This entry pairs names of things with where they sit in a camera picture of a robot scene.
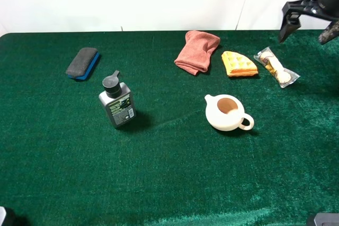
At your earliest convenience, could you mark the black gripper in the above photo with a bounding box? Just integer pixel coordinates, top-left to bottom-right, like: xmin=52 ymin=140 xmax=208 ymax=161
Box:
xmin=279 ymin=0 xmax=339 ymax=45

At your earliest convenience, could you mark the clear snack packet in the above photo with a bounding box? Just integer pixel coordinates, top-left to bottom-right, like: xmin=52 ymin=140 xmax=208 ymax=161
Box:
xmin=254 ymin=47 xmax=300 ymax=88

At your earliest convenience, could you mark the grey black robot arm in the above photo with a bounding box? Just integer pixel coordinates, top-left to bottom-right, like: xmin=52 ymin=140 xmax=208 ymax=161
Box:
xmin=279 ymin=0 xmax=338 ymax=45

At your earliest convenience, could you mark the orange waffle toy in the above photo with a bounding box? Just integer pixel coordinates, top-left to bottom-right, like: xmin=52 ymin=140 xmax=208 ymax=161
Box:
xmin=221 ymin=51 xmax=258 ymax=77

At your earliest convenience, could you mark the cream ceramic teapot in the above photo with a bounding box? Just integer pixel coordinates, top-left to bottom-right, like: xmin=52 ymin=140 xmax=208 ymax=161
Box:
xmin=204 ymin=94 xmax=254 ymax=131

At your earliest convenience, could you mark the red folded cloth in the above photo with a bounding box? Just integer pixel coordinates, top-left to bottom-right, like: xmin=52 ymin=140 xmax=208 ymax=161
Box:
xmin=174 ymin=30 xmax=220 ymax=76

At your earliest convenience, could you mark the green felt table mat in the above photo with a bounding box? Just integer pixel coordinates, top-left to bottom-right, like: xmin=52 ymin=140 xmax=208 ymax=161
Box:
xmin=1 ymin=30 xmax=338 ymax=225

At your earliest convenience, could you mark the grey base lower right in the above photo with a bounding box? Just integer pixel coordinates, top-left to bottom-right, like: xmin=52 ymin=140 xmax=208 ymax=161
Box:
xmin=307 ymin=213 xmax=339 ymax=226

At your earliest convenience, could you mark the dark grey pump bottle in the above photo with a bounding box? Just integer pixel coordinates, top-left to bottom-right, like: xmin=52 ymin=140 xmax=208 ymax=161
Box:
xmin=99 ymin=70 xmax=136 ymax=129

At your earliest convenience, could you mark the grey blue board eraser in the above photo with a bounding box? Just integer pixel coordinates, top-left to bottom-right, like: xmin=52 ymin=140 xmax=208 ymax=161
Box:
xmin=66 ymin=47 xmax=100 ymax=80

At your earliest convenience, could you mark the black base lower left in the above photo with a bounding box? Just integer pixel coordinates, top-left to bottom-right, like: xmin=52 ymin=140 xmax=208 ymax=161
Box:
xmin=0 ymin=206 xmax=27 ymax=226

